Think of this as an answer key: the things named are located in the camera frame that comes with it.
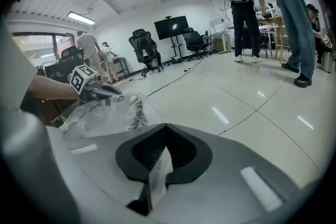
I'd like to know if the clear plastic trash bag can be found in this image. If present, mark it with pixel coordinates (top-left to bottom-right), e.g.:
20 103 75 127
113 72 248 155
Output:
59 93 174 208

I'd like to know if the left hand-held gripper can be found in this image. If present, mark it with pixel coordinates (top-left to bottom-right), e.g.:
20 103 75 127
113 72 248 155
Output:
67 64 148 131

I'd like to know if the black mesh office chair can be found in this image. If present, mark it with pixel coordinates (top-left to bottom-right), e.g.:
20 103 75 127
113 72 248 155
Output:
59 46 85 71
128 29 164 77
183 27 211 61

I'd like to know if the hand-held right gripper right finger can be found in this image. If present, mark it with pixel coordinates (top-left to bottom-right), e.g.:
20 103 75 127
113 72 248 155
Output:
151 124 300 224

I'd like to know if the window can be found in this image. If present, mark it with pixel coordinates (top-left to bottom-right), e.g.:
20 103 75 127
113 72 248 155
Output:
12 32 76 68

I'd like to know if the person's white shirt sleeve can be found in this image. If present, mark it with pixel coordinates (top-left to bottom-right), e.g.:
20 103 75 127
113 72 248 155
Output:
0 20 39 111

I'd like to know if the silver metal wastebasket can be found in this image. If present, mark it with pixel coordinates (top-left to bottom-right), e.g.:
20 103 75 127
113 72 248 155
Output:
0 107 132 224

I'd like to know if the black television on stand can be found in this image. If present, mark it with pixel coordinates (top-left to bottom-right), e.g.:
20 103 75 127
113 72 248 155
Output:
154 15 190 63

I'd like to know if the black floor cable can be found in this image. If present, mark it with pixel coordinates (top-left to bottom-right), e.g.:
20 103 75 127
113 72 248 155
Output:
146 68 195 98

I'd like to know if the small black side table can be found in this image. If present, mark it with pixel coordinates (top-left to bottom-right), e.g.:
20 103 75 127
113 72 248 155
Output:
114 57 131 78

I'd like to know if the wooden chair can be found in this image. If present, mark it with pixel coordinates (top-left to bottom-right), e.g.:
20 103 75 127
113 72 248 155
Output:
272 17 292 64

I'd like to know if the white desk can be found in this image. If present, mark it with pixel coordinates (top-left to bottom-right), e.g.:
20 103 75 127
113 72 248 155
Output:
209 17 236 55

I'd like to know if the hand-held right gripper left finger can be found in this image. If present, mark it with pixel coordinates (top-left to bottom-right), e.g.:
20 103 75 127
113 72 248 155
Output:
47 123 168 215

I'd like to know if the small steel bin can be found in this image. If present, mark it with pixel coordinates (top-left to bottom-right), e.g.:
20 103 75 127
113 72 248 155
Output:
321 51 334 74

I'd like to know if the person's left forearm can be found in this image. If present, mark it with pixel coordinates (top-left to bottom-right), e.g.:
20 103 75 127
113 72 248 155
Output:
28 74 80 101

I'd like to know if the long ceiling light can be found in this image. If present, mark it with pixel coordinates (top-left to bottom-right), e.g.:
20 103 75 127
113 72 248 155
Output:
67 11 96 26

